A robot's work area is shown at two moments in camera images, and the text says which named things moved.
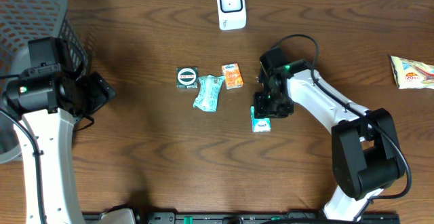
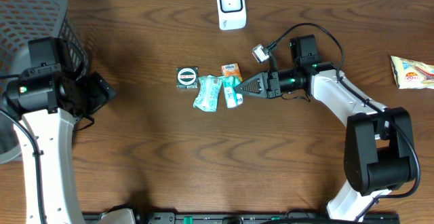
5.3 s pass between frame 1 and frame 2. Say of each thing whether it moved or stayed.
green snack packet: stayed
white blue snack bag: stayed
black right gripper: moved
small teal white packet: moved
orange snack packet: stayed
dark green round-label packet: stayed
